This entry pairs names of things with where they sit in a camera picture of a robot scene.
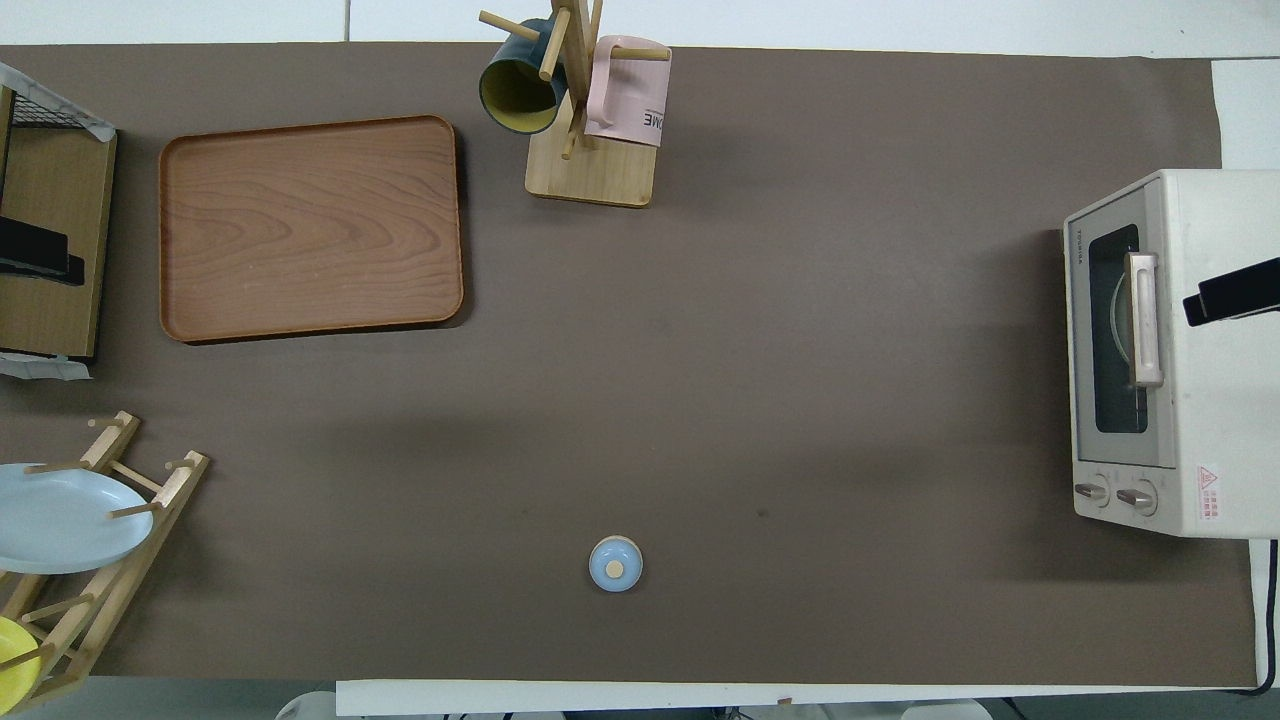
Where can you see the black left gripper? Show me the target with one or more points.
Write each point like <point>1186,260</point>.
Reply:
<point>30,242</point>

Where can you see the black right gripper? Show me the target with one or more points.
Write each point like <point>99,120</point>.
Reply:
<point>1250,288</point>

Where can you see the mint green plate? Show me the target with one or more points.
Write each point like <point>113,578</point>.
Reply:
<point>1120,320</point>

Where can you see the white toaster oven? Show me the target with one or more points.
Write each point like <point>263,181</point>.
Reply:
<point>1215,420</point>

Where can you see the wooden shelf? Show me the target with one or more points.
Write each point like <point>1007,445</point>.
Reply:
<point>55,190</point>

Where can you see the light blue plate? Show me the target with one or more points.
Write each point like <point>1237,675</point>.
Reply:
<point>60,520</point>

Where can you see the wooden serving tray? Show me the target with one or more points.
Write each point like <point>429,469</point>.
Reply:
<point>310,228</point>

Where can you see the wooden dish rack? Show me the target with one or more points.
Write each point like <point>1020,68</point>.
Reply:
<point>110,590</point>

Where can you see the yellow plate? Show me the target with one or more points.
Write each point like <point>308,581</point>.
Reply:
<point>15,665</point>

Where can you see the brown table mat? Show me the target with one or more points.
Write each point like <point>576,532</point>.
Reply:
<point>760,400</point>

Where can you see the dark blue mug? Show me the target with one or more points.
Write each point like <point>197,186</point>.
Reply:
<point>520,90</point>

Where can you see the wooden mug tree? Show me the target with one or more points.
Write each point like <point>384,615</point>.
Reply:
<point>590,175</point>

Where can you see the pink mug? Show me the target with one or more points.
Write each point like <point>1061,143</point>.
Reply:
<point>628,100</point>

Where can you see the blue call bell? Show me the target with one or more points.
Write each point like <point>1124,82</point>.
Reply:
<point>615,565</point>

